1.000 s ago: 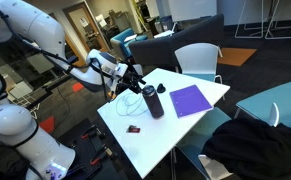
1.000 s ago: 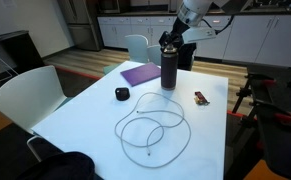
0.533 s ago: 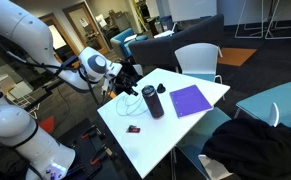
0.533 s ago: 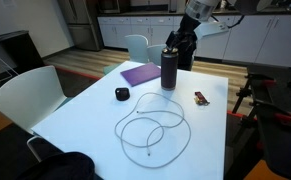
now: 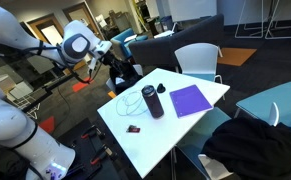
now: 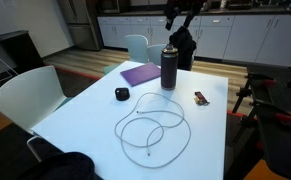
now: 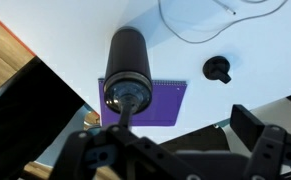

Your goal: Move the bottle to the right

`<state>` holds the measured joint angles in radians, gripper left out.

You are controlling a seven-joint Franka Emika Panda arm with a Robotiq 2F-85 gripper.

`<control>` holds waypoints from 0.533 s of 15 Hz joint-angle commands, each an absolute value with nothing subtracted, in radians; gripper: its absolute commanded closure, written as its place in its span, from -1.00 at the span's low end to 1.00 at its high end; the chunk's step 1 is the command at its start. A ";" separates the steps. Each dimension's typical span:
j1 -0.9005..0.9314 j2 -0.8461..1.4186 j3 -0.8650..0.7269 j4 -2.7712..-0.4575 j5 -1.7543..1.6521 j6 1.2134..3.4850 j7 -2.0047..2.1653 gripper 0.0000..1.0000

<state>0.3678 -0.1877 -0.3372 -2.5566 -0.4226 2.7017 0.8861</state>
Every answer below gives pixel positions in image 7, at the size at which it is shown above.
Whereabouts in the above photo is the dark brown water bottle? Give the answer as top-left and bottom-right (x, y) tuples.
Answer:
(103, 26), (153, 129)

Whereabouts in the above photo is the black jacket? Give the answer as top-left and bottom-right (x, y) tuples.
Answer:
(0, 55), (86, 180)

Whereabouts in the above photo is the thin grey cable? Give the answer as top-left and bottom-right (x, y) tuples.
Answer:
(157, 0), (289, 45)

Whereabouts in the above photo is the small black knob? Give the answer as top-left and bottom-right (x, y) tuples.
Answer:
(202, 55), (233, 85)

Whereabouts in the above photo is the purple spiral notebook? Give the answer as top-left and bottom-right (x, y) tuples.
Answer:
(97, 78), (188, 128)

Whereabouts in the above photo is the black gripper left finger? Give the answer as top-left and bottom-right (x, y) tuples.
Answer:
(49, 124), (186, 180)

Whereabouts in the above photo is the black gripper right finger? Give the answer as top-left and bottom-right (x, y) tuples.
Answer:
(229, 103), (291, 180)

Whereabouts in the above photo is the teal seat white back chair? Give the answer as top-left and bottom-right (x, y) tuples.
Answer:
(36, 101), (103, 168)

